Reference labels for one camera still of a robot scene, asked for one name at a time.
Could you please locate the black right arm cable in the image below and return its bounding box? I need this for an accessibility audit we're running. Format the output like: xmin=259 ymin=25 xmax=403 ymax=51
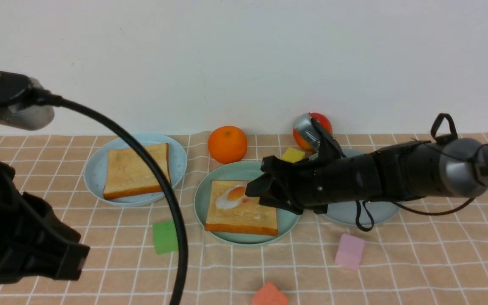
xmin=354 ymin=113 xmax=488 ymax=232

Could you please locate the grey plate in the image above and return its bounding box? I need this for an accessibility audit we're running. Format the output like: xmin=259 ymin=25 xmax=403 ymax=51
xmin=322 ymin=148 xmax=401 ymax=227

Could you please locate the light blue plate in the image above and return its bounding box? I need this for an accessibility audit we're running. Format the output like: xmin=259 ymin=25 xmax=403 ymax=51
xmin=83 ymin=133 xmax=188 ymax=207

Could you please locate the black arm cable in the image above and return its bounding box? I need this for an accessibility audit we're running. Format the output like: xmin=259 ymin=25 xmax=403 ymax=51
xmin=36 ymin=95 xmax=189 ymax=305
xmin=354 ymin=113 xmax=488 ymax=232

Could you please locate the red foam block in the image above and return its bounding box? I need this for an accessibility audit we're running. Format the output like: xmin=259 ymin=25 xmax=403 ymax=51
xmin=252 ymin=282 xmax=289 ymax=305

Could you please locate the red yellow apple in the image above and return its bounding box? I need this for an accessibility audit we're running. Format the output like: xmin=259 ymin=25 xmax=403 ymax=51
xmin=293 ymin=112 xmax=333 ymax=151

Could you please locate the yellow foam cube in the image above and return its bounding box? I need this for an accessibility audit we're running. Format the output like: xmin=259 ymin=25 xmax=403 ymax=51
xmin=281 ymin=147 xmax=306 ymax=164

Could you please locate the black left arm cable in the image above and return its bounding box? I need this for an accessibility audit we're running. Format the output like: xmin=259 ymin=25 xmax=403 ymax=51
xmin=36 ymin=95 xmax=189 ymax=305

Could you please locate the toast slice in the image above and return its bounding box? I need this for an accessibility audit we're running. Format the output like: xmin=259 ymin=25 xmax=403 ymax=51
xmin=103 ymin=147 xmax=161 ymax=200
xmin=205 ymin=180 xmax=279 ymax=237

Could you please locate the mint green plate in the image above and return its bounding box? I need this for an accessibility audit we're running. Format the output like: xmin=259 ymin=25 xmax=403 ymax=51
xmin=194 ymin=161 xmax=301 ymax=247

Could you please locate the fried egg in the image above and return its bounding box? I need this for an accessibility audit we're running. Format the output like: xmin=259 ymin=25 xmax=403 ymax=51
xmin=214 ymin=185 xmax=250 ymax=210

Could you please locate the green foam cube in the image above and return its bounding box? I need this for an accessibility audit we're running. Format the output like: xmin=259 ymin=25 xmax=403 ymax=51
xmin=152 ymin=219 xmax=178 ymax=255

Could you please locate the orange fruit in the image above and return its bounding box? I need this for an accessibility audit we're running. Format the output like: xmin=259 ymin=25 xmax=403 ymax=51
xmin=207 ymin=126 xmax=248 ymax=164

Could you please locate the pink foam cube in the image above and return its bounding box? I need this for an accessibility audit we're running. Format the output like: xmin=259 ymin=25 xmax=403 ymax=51
xmin=335 ymin=233 xmax=365 ymax=270

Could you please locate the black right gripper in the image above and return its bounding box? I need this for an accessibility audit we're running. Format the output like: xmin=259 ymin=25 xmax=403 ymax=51
xmin=245 ymin=121 xmax=361 ymax=215

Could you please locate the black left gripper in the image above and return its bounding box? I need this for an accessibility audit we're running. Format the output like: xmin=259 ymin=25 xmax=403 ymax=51
xmin=0 ymin=192 xmax=90 ymax=283

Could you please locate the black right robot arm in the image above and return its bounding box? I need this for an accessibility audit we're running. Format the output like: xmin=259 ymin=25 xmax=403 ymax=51
xmin=245 ymin=114 xmax=488 ymax=215

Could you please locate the toast slice top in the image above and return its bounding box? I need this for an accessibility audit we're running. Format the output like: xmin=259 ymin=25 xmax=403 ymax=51
xmin=103 ymin=147 xmax=161 ymax=200

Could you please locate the beige checkered tablecloth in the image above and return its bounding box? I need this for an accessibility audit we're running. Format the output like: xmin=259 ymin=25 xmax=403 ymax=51
xmin=0 ymin=131 xmax=488 ymax=305

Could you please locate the toast slice bottom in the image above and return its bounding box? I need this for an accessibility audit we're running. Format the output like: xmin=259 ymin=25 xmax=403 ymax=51
xmin=205 ymin=180 xmax=279 ymax=237

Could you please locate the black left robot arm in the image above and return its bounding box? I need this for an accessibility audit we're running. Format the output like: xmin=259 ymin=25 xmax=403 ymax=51
xmin=0 ymin=71 xmax=90 ymax=284

